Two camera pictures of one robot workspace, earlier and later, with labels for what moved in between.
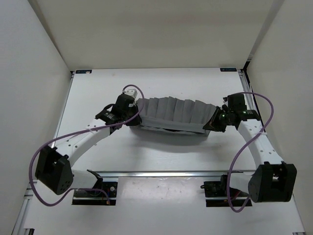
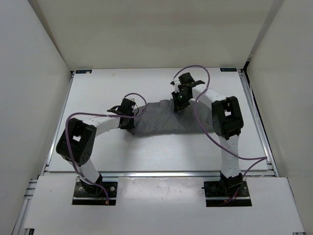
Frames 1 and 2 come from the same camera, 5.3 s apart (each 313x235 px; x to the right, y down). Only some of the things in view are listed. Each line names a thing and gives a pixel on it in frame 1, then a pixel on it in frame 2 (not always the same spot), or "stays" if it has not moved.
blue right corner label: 228,69 stays
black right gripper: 213,124 → 178,105
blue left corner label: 83,71 stays
